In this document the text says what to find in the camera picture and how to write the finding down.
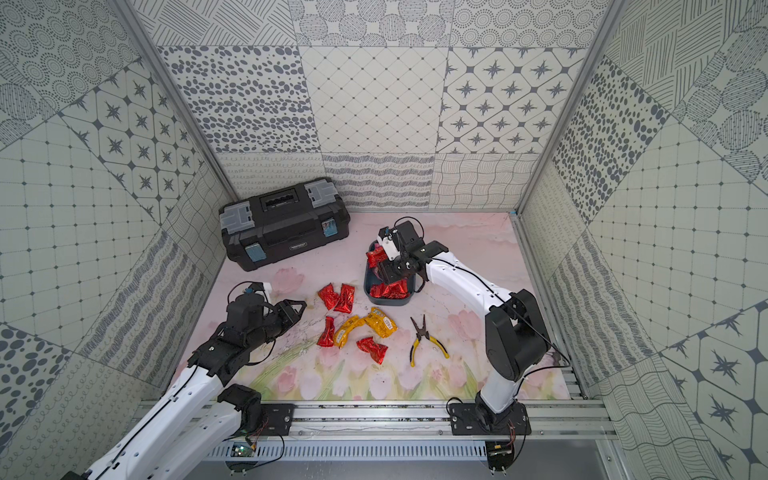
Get pile of red tea bags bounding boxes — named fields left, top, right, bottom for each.
left=364, top=242, right=411, bottom=300

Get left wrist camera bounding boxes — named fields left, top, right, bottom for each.
left=242, top=282, right=272, bottom=303

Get aluminium mounting rail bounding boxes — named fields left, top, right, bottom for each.
left=137, top=399, right=619, bottom=443

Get yellow handled pliers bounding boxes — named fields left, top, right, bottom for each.
left=409, top=315, right=450, bottom=368

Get white ventilation grille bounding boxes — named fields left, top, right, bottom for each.
left=204, top=440, right=487, bottom=462

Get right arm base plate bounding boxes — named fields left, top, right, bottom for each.
left=446, top=402, right=532, bottom=436

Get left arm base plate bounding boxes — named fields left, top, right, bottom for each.
left=238, top=403, right=296, bottom=437

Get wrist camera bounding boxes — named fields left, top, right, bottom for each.
left=377, top=227, right=400, bottom=261
left=242, top=282, right=272, bottom=303

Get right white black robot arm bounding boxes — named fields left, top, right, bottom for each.
left=377, top=217, right=553, bottom=419

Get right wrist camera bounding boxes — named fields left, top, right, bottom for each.
left=377, top=227, right=400, bottom=261

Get teal plastic storage box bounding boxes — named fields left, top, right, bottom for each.
left=363, top=260, right=416, bottom=306

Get black plastic toolbox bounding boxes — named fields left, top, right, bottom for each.
left=219, top=177, right=350, bottom=271

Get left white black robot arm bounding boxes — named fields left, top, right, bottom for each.
left=64, top=283, right=307, bottom=479

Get yellow tea bag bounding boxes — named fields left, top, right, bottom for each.
left=363, top=307, right=398, bottom=338
left=334, top=316, right=366, bottom=349

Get red tea bag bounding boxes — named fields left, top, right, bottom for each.
left=317, top=283, right=340, bottom=311
left=356, top=337, right=388, bottom=365
left=316, top=316, right=336, bottom=348
left=334, top=284, right=355, bottom=314

